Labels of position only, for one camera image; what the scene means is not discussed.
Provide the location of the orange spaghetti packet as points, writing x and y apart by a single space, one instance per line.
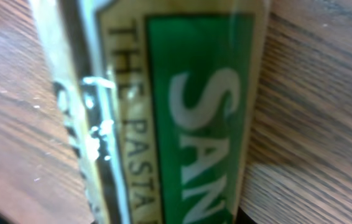
157 98

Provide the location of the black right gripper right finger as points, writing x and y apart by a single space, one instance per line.
243 218

